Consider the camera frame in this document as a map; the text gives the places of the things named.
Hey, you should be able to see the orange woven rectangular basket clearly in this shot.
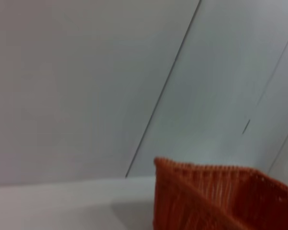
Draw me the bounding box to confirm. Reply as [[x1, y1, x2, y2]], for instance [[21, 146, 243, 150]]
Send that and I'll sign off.
[[153, 157, 288, 230]]

